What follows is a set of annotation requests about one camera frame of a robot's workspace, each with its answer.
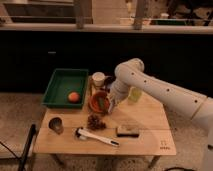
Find dark bowl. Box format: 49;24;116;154
104;76;115;92

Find white paper cup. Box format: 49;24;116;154
92;72;105;87

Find pine cone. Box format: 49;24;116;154
87;115;106;130

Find metal cup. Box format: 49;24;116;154
48;117;64;135

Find green translucent cup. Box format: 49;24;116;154
128;87;142;103

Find orange bowl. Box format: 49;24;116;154
89;91;109;114

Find sponge with dark base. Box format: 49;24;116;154
116;125;140;137

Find green plastic tray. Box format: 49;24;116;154
42;68;89;109

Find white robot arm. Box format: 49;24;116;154
108;58;213;171

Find white handled brush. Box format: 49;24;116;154
75;127;120;147

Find orange fruit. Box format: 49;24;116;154
68;92;80;103

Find green stick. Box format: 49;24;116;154
89;76;93;96

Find green pickle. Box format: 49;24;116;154
98;97;106;111

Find wooden table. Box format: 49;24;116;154
32;75;178;169

